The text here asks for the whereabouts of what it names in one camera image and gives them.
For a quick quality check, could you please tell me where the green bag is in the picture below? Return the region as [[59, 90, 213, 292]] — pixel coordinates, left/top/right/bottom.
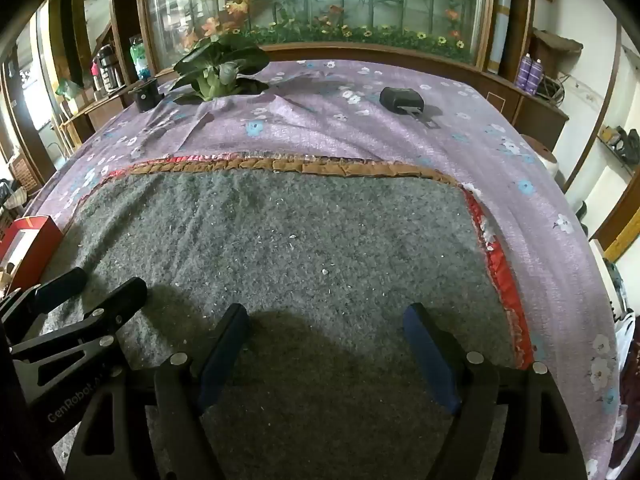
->
[[55, 80, 83, 103]]

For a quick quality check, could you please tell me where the green plastic bottle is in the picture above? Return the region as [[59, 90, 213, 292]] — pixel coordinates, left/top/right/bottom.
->
[[129, 35, 151, 81]]

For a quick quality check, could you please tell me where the artificial green plant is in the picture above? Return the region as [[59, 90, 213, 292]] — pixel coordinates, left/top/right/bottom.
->
[[170, 32, 271, 103]]

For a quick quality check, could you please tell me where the brown cardboard box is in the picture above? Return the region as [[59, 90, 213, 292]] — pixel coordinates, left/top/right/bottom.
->
[[532, 27, 583, 78]]

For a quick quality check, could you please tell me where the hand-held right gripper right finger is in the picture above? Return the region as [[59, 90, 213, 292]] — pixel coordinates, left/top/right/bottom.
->
[[402, 302, 588, 480]]

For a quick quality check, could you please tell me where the coil of cables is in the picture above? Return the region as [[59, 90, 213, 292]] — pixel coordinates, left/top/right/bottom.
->
[[542, 75, 566, 103]]

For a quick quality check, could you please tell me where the black power tool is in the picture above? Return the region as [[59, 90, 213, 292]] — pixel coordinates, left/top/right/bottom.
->
[[617, 127, 640, 166]]

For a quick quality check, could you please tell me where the floral painted glass panel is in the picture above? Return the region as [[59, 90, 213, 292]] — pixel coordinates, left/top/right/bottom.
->
[[137, 0, 493, 66]]

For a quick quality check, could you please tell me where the purple floral bedsheet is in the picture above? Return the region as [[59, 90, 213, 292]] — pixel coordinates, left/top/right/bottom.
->
[[25, 57, 623, 480]]

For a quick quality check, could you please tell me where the red shallow cardboard box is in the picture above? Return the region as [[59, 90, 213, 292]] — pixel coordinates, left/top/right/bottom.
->
[[0, 215, 65, 293]]

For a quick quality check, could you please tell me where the rolled white blue mat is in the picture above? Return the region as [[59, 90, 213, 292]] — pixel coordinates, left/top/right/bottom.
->
[[487, 0, 516, 73]]

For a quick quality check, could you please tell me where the small black round container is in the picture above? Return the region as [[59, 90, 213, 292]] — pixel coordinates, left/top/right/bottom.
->
[[129, 80, 160, 113]]

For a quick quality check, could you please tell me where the grey felt mat red trim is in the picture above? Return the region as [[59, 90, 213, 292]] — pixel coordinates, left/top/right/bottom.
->
[[37, 156, 535, 480]]

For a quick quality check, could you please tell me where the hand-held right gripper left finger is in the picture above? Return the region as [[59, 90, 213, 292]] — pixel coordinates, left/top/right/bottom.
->
[[65, 302, 253, 480]]

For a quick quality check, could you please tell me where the small black case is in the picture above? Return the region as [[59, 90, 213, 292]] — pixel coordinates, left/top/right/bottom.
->
[[379, 86, 441, 128]]

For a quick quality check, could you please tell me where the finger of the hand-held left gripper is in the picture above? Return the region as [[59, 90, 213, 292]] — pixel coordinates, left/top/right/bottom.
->
[[7, 276, 148, 403], [0, 266, 89, 328]]

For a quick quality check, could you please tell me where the black thermos jug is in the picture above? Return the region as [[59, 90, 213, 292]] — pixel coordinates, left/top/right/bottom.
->
[[97, 45, 123, 92]]

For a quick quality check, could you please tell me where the wooden sideboard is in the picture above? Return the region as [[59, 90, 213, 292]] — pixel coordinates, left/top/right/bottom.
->
[[60, 80, 146, 151]]

